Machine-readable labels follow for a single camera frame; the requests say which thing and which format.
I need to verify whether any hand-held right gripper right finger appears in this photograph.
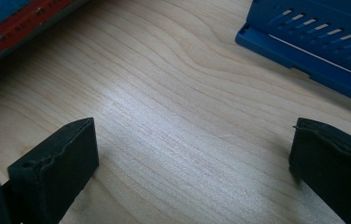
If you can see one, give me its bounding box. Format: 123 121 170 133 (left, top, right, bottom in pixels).
288 117 351 224

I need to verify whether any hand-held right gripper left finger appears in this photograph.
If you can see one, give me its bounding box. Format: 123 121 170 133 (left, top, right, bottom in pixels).
2 117 100 224

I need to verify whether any red illustrated hardcover book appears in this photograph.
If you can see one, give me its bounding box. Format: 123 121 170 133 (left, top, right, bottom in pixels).
0 0 74 69
0 0 91 76

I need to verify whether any blue plastic file rack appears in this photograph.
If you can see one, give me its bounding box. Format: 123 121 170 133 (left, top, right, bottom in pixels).
234 0 351 109

